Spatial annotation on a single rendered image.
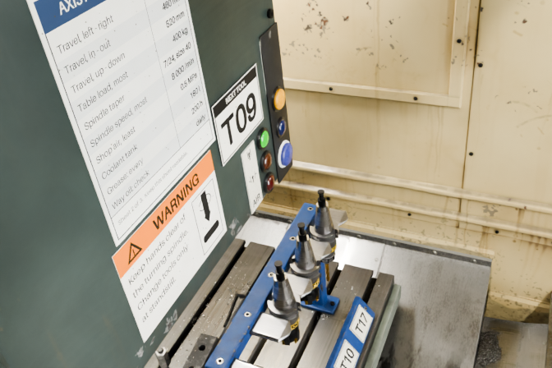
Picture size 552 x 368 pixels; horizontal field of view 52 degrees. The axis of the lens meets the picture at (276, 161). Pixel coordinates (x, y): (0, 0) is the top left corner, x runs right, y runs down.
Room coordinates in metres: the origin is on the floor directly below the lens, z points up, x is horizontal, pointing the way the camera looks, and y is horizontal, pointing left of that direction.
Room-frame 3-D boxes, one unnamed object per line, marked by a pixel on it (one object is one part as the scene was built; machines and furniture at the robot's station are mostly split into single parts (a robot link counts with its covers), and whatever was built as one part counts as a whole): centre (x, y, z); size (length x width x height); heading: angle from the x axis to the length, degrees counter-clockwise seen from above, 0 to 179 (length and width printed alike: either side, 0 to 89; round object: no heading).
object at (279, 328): (0.70, 0.05, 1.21); 0.07 x 0.05 x 0.01; 61
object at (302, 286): (0.80, -0.01, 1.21); 0.07 x 0.05 x 0.01; 61
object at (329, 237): (0.94, -0.09, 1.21); 0.06 x 0.06 x 0.03
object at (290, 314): (0.75, 0.02, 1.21); 0.06 x 0.06 x 0.03
